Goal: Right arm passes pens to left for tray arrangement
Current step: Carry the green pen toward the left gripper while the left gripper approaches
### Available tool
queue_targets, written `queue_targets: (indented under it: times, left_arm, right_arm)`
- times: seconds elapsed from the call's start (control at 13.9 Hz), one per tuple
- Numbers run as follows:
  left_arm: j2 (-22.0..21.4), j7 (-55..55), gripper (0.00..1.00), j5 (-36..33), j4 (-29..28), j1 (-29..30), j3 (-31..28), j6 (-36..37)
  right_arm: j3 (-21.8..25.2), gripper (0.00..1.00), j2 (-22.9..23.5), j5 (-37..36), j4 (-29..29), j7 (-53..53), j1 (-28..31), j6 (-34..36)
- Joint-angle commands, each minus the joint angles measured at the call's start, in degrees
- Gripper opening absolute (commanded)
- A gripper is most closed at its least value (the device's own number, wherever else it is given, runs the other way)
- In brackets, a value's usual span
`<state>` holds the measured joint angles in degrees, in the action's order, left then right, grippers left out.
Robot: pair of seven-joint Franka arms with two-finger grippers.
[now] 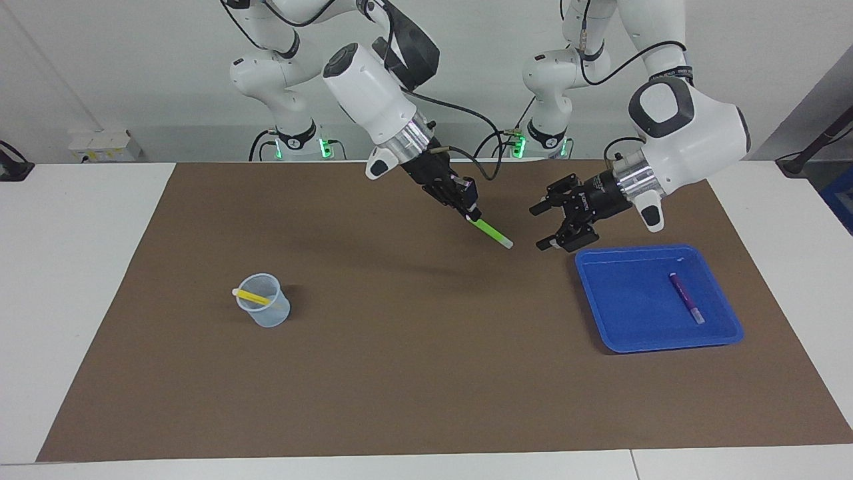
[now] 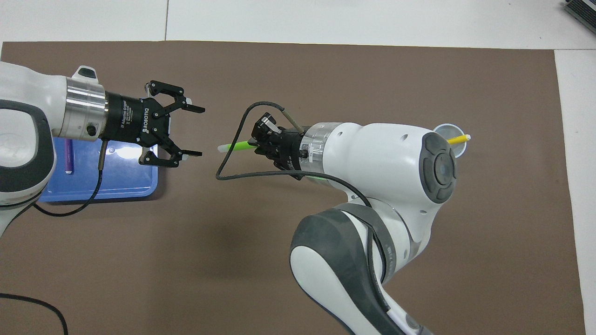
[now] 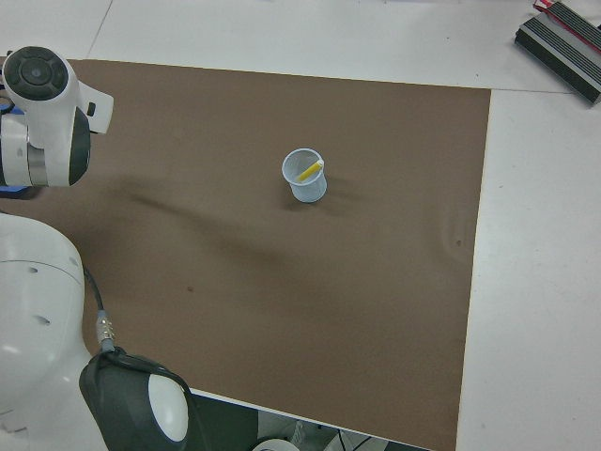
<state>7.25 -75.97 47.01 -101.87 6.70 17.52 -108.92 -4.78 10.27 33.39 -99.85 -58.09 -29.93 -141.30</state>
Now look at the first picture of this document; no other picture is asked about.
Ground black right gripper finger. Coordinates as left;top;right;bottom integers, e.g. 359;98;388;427
452;174;481;218
426;183;471;218

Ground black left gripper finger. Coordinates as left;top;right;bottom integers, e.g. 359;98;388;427
536;206;599;253
530;174;581;216

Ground green pen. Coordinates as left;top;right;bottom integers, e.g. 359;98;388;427
466;214;515;250

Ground purple pen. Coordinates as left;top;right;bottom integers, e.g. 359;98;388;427
668;271;706;326

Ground blue plastic tray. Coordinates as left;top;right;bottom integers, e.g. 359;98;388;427
574;244;745;354

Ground brown paper table mat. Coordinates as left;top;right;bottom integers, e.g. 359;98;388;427
37;160;853;463

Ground clear plastic cup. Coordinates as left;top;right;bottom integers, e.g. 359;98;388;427
235;273;292;329

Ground yellow pen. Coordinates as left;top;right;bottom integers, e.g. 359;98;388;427
231;287;273;307

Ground black stand pole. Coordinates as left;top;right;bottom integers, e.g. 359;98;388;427
776;103;853;178

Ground blue box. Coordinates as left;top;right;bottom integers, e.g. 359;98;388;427
820;163;853;235

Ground white power strip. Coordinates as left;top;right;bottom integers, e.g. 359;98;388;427
68;128;143;163

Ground black clamp base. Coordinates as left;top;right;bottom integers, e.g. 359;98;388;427
0;139;36;183

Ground black left base cable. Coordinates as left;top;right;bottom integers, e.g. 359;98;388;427
472;95;538;161

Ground black base cable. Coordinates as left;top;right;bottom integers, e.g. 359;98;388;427
249;129;279;162
472;95;538;161

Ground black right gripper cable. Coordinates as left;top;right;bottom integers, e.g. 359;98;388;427
400;87;511;183

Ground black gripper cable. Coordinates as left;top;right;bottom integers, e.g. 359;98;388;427
400;87;511;183
577;0;689;167

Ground black left arm strap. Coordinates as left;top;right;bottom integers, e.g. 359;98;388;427
649;63;694;85

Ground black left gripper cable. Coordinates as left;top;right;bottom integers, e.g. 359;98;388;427
577;0;689;167

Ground black right base cable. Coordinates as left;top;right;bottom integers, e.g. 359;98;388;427
249;129;279;162

